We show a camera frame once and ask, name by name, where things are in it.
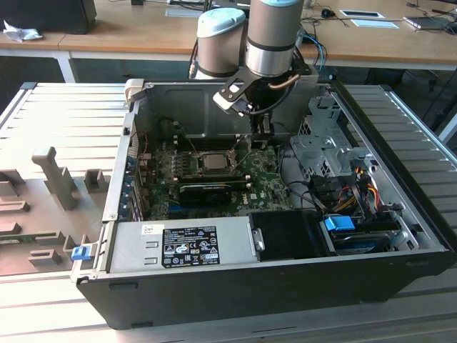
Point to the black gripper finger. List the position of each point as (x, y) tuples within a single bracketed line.
[(270, 126), (256, 128)]

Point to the thin metal locking lever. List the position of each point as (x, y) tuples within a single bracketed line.
[(192, 144), (240, 143)]

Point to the CPU with silver top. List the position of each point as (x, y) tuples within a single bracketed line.
[(215, 160)]

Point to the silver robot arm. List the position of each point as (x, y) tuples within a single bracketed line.
[(271, 39)]

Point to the black RAM slot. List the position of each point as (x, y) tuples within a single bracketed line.
[(214, 178), (214, 181), (214, 172), (214, 137), (214, 140), (214, 143), (214, 175)]

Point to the CPU socket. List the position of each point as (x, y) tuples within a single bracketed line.
[(197, 168)]

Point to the grey metal drive cage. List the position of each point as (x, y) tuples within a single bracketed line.
[(321, 150)]

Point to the green motherboard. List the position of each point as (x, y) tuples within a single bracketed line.
[(264, 186)]

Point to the black graphics card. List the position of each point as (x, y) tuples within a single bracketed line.
[(205, 194)]

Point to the black computer mouse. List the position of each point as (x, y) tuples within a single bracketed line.
[(325, 13)]

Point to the black plastic shroud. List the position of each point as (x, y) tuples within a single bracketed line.
[(289, 232)]

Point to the blue disk carrier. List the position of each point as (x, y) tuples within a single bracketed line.
[(337, 225)]

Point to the wooden desk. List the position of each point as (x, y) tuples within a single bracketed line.
[(143, 32)]

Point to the hard disk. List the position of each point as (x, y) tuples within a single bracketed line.
[(364, 241)]

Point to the open black PC case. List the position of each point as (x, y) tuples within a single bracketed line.
[(250, 296)]

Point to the silver power supply with label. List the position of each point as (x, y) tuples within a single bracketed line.
[(132, 246)]

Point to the grey notebook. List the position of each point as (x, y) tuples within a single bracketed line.
[(426, 22)]

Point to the blue plastic case latch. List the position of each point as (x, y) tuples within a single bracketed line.
[(80, 253)]

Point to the grey brown parts rack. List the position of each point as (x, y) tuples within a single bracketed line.
[(43, 211)]

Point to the black computer box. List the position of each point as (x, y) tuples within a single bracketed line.
[(46, 14)]

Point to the crumpled white paper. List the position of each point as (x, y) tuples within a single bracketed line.
[(21, 33)]

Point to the green RAM stick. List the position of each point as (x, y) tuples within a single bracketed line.
[(25, 238)]

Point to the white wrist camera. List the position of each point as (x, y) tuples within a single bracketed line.
[(230, 98)]

